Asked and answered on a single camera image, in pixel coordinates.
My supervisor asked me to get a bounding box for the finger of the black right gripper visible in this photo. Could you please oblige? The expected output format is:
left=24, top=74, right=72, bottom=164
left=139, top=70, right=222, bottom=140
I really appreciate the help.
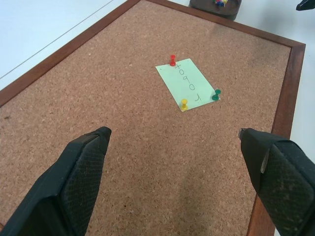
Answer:
left=296, top=0, right=315, bottom=11

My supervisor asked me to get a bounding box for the cork board with wooden frame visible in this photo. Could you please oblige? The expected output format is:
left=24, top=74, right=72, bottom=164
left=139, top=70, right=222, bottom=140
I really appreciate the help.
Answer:
left=0, top=0, right=307, bottom=236

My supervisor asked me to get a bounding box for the dark brown pin container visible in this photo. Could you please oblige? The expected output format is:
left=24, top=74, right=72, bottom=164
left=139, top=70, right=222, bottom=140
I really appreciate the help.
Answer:
left=189, top=0, right=241, bottom=21

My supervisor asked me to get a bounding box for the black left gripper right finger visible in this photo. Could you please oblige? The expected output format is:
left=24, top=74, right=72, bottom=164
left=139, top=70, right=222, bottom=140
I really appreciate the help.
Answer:
left=238, top=127, right=315, bottom=236

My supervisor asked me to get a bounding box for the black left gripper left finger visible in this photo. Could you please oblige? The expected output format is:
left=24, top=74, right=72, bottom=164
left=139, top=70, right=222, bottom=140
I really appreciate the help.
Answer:
left=0, top=126, right=112, bottom=236

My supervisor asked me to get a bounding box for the light green paper note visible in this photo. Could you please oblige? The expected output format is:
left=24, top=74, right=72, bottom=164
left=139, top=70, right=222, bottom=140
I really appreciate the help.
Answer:
left=155, top=58, right=221, bottom=112

